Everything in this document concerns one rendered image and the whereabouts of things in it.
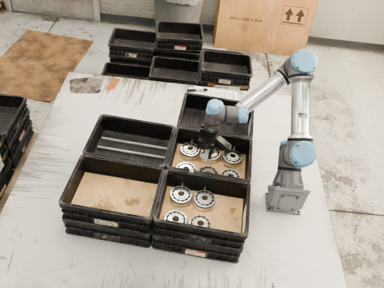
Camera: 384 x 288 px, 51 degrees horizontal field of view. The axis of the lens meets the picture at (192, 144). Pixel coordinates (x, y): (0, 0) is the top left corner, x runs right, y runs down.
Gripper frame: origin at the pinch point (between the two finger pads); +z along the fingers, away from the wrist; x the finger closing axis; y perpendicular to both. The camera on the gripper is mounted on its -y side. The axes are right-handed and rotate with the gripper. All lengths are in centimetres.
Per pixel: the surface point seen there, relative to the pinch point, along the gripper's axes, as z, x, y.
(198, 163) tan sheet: 2.0, 3.2, 5.6
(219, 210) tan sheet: 2.0, 29.5, -9.7
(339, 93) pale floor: 85, -213, -106
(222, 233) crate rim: -8, 48, -13
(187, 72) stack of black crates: 47, -140, 39
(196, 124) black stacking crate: 2.1, -26.0, 12.2
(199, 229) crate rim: -7.7, 48.6, -3.3
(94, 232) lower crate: 9, 51, 42
